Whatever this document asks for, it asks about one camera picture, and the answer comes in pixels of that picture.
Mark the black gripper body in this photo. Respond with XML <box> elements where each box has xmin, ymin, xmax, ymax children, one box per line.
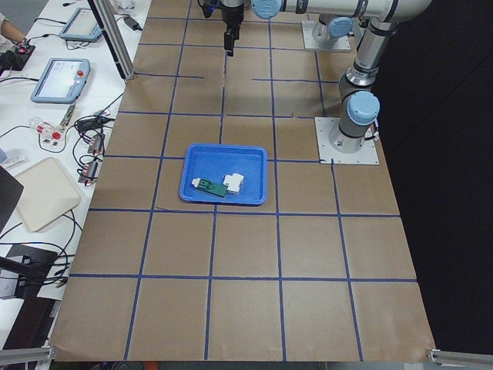
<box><xmin>221</xmin><ymin>3</ymin><xmax>244</xmax><ymax>27</ymax></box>

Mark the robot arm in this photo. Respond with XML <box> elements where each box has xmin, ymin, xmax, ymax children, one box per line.
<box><xmin>314</xmin><ymin>14</ymin><xmax>354</xmax><ymax>41</ymax></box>
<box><xmin>200</xmin><ymin>0</ymin><xmax>431</xmax><ymax>103</ymax></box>

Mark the clear button box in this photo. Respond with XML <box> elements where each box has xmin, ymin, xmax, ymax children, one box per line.
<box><xmin>29</xmin><ymin>116</ymin><xmax>62</xmax><ymax>140</ymax></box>

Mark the black power adapter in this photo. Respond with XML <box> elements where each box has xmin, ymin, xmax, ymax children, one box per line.
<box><xmin>123</xmin><ymin>16</ymin><xmax>143</xmax><ymax>31</ymax></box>

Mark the blue plastic tray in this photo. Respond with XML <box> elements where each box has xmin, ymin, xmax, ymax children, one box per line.
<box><xmin>179</xmin><ymin>143</ymin><xmax>268</xmax><ymax>206</ymax></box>

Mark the white circuit breaker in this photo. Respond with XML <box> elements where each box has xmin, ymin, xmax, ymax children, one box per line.
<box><xmin>223</xmin><ymin>173</ymin><xmax>244</xmax><ymax>194</ymax></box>

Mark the far teach pendant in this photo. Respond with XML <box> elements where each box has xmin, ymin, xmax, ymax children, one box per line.
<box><xmin>59</xmin><ymin>8</ymin><xmax>102</xmax><ymax>42</ymax></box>

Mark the teach pendant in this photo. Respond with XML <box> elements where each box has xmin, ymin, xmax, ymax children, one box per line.
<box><xmin>59</xmin><ymin>8</ymin><xmax>102</xmax><ymax>42</ymax></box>
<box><xmin>30</xmin><ymin>58</ymin><xmax>91</xmax><ymax>104</ymax></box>

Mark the green terminal block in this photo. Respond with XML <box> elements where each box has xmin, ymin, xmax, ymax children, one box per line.
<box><xmin>192</xmin><ymin>178</ymin><xmax>227</xmax><ymax>198</ymax></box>

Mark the near teach pendant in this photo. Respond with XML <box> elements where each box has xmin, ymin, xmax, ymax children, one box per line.
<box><xmin>30</xmin><ymin>58</ymin><xmax>91</xmax><ymax>104</ymax></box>

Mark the beige plastic tray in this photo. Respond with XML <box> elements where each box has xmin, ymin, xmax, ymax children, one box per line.
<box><xmin>15</xmin><ymin>157</ymin><xmax>81</xmax><ymax>232</ymax></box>

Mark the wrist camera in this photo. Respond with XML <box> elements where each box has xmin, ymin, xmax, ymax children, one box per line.
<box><xmin>197</xmin><ymin>0</ymin><xmax>220</xmax><ymax>19</ymax></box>

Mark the aluminium frame post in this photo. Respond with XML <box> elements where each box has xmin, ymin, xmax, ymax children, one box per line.
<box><xmin>88</xmin><ymin>0</ymin><xmax>135</xmax><ymax>81</ymax></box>

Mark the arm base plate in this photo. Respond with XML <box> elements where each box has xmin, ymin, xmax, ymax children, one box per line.
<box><xmin>314</xmin><ymin>117</ymin><xmax>379</xmax><ymax>165</ymax></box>
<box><xmin>301</xmin><ymin>21</ymin><xmax>351</xmax><ymax>52</ymax></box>

